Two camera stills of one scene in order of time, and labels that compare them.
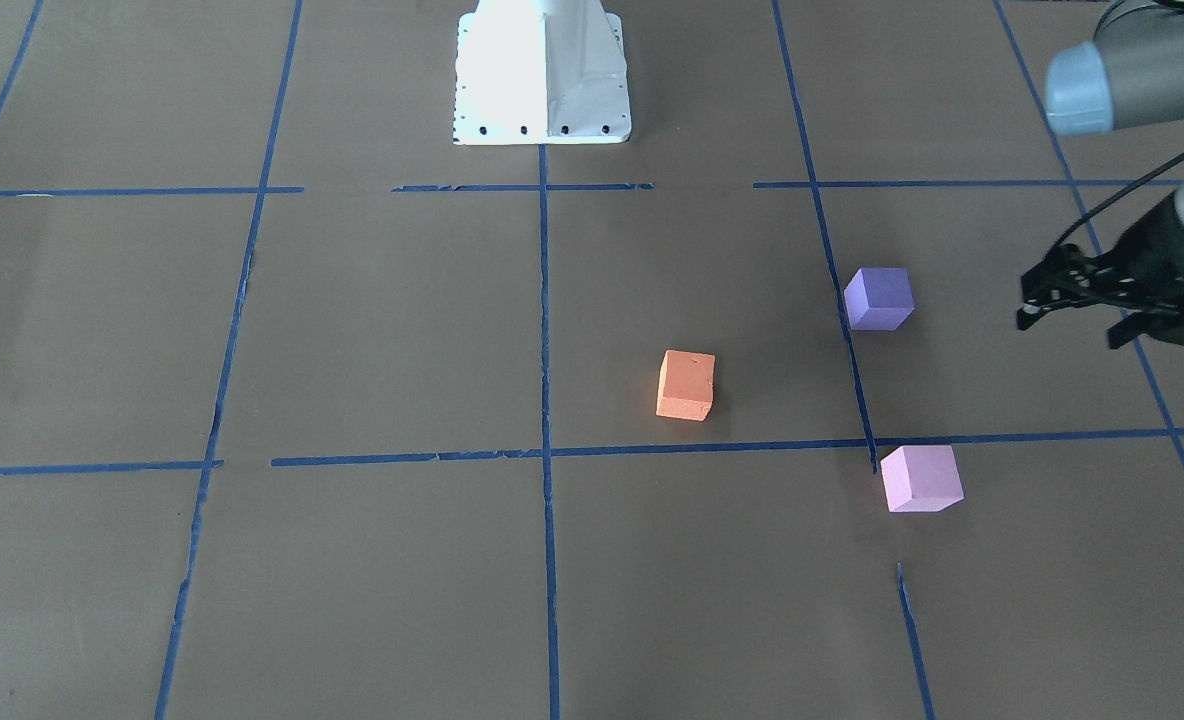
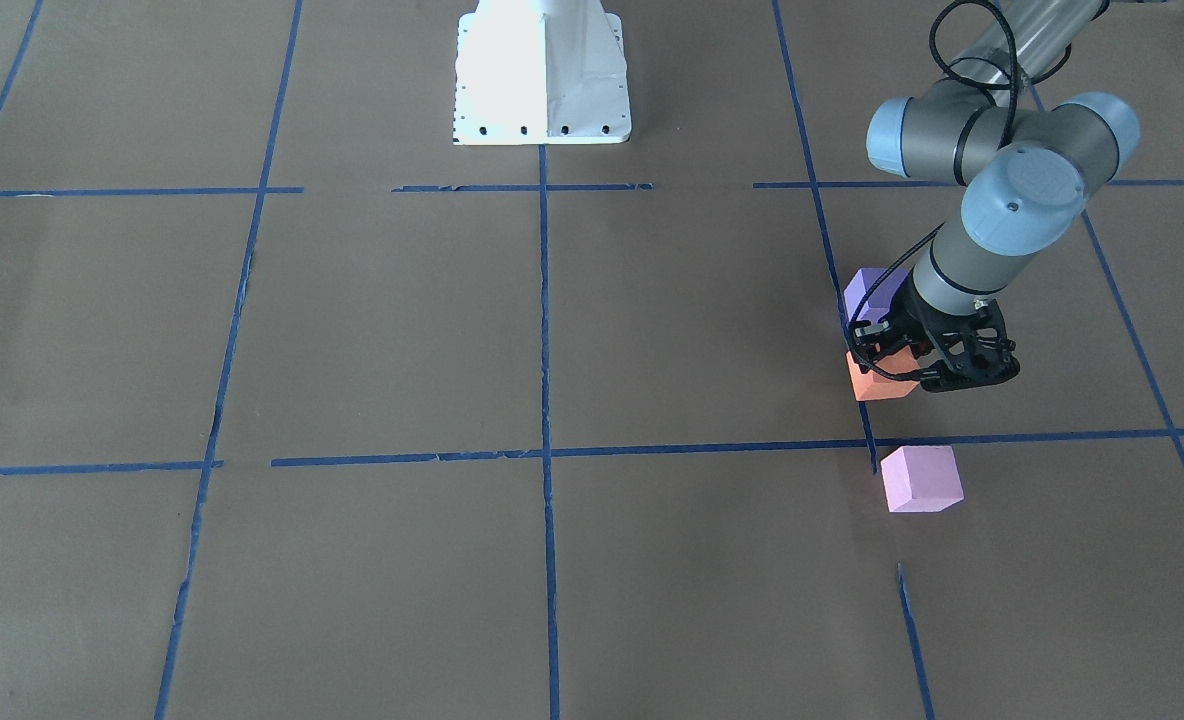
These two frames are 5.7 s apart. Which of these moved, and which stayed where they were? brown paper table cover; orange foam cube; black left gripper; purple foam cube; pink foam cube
Moved: orange foam cube; black left gripper
Stayed: pink foam cube; purple foam cube; brown paper table cover
